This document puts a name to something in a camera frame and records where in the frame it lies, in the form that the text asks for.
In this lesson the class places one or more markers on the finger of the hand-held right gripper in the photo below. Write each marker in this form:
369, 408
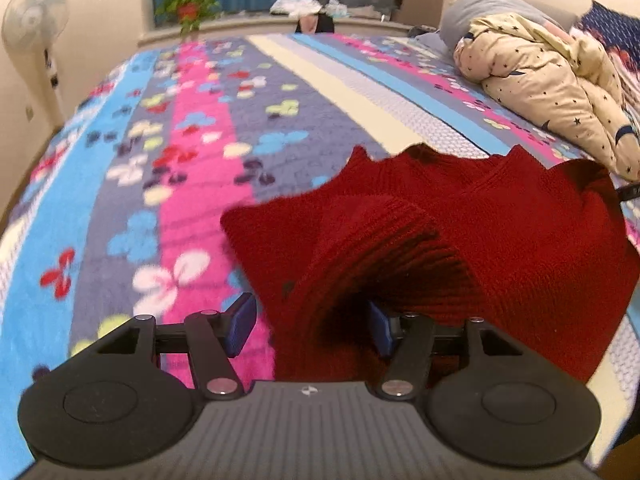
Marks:
629, 193

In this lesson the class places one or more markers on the white standing fan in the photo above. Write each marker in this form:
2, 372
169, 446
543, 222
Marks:
35, 15

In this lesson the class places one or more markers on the grey pillow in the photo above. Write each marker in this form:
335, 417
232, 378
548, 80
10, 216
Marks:
480, 10

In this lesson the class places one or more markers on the colourful flower-print bed blanket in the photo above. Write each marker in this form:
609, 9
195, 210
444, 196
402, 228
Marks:
150, 175

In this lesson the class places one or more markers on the red knitted sweater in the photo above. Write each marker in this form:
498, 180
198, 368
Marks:
450, 240

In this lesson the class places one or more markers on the white crumpled item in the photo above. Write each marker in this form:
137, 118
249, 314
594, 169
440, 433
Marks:
295, 6

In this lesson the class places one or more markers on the green potted plant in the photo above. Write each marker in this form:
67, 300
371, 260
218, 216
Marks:
189, 7

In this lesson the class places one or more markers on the black and pink item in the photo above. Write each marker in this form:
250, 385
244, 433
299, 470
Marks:
316, 25

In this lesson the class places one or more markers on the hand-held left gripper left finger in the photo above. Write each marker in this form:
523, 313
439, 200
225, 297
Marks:
241, 325

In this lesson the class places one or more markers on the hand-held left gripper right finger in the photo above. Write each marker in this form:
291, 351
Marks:
381, 331

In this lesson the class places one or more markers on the cream star-print quilt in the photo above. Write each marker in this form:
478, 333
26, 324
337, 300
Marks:
550, 80

